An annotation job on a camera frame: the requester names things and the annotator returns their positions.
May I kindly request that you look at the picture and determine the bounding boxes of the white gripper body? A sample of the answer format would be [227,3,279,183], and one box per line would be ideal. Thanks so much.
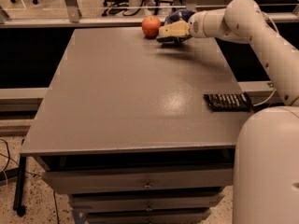
[188,11,206,38]

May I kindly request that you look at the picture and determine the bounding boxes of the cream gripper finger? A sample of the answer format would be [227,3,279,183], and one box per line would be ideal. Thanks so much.
[159,21,190,37]

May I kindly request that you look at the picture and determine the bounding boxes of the blue kettle chip bag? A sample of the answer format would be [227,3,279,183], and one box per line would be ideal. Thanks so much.
[156,9,194,44]

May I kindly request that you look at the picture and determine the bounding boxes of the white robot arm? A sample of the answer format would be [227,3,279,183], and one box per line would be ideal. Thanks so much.
[158,0,299,224]

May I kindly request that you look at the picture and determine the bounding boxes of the red apple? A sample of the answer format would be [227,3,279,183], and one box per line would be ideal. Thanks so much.
[141,16,161,38]

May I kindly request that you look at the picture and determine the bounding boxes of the black office chair centre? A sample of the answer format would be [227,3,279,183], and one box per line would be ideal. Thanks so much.
[102,0,129,17]

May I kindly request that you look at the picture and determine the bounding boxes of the black snack bar packet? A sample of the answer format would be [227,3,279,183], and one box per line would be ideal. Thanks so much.
[204,93,253,112]

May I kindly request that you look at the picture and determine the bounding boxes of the grey metal railing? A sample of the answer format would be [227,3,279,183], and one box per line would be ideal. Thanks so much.
[0,0,299,28]

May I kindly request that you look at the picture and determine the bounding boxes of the grey drawer cabinet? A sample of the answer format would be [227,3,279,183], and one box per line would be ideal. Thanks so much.
[20,25,269,224]

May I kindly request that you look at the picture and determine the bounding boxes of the top grey drawer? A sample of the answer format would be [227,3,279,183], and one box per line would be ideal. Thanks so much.
[42,167,233,194]

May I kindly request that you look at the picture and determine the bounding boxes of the grey drawer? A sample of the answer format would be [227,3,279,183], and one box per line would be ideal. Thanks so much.
[69,188,224,213]
[87,208,210,224]
[42,167,233,194]

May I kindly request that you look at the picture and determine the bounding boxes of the middle grey drawer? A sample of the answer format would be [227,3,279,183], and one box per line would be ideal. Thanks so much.
[69,188,224,213]

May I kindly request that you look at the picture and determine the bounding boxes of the bottom grey drawer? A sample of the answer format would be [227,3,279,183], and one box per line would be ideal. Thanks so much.
[87,208,210,224]

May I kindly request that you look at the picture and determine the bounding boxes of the black stand leg with caster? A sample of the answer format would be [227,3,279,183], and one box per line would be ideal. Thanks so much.
[13,156,26,217]

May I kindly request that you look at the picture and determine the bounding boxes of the floor cables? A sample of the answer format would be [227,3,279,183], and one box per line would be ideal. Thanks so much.
[0,138,20,185]

